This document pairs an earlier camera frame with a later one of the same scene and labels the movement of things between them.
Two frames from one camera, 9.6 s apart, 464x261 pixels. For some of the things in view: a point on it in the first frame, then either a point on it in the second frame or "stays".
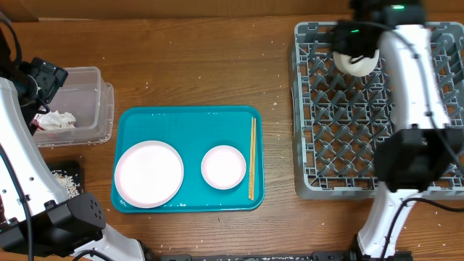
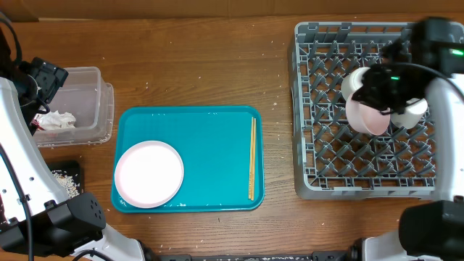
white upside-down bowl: x=363 y=67 -> x=352 y=82
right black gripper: x=342 y=46 -> x=370 y=94
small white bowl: x=223 y=167 -> x=366 y=118
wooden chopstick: x=251 y=154 stays
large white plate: x=148 y=174 stays
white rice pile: x=70 y=186 stays
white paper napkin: x=54 y=120 stays
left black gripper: x=49 y=76 stays
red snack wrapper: x=36 y=123 stays
